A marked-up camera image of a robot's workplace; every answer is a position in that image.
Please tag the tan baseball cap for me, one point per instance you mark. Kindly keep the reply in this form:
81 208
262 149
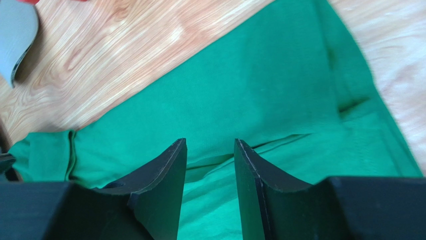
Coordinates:
19 24

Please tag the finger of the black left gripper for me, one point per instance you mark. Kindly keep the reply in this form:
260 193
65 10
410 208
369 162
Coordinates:
7 173

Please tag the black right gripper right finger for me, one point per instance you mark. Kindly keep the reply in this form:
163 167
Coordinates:
254 175

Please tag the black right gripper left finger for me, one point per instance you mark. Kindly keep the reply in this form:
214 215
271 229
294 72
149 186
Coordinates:
151 196

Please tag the green t-shirt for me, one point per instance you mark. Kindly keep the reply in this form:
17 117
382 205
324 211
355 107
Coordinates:
290 81

